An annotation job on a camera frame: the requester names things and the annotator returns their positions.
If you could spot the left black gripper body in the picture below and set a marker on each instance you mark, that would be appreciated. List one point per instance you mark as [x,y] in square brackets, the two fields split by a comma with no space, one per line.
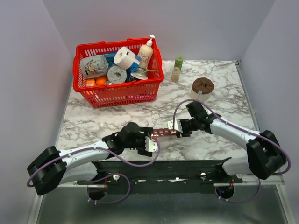
[139,141]

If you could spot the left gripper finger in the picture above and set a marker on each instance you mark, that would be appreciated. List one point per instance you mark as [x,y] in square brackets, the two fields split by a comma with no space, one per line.
[146,129]
[144,153]

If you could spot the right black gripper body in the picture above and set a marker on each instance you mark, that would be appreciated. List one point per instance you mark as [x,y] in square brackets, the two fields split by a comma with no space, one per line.
[188,126]

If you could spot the red weekly pill organizer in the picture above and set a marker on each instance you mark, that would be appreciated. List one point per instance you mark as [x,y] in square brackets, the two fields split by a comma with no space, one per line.
[161,132]

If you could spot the clear pill bottle yellow pills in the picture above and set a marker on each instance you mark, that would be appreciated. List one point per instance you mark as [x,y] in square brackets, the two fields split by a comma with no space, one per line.
[175,74]

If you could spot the green lid of bottle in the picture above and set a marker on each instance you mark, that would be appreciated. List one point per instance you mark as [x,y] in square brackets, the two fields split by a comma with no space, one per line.
[178,62]

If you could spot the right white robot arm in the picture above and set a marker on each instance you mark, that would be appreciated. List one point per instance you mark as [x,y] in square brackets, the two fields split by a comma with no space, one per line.
[265,157]

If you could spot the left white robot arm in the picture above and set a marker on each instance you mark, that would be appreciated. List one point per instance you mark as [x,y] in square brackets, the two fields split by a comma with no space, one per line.
[54,167]

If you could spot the beige jar brown lid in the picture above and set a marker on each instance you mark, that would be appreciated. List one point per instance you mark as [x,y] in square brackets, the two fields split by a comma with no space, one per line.
[201,89]

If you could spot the red plastic shopping basket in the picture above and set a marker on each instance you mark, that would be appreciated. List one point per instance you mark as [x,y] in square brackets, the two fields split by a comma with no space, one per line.
[118,94]

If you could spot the silver tin can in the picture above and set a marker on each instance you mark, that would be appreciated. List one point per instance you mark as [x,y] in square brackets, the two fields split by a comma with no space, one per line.
[140,74]

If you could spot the grey toilet paper roll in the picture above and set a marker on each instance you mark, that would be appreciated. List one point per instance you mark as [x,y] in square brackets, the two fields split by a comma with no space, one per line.
[117,75]

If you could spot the orange fruit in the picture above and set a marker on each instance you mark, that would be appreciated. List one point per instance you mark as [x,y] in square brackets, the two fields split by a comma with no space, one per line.
[101,80]

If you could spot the orange small box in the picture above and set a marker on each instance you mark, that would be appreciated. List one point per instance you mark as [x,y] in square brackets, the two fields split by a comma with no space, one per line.
[90,82]

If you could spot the white toilet paper roll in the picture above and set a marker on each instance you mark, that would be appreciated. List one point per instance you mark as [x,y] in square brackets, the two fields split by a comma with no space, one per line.
[126,59]

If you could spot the cream pump lotion bottle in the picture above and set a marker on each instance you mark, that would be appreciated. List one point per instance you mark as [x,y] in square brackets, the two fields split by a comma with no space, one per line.
[145,53]

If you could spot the blue package in basket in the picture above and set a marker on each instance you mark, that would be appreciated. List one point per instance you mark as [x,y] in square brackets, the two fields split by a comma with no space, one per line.
[110,59]

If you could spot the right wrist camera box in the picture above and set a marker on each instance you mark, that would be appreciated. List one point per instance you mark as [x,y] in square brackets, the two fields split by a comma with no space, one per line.
[174,125]

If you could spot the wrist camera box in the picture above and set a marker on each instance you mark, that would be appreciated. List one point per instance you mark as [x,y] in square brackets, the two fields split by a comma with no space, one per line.
[150,145]
[174,125]

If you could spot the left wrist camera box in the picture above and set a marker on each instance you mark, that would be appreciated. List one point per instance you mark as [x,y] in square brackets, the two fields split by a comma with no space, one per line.
[150,145]

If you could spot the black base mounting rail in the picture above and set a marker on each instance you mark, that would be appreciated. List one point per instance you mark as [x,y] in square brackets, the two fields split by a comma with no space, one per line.
[162,177]

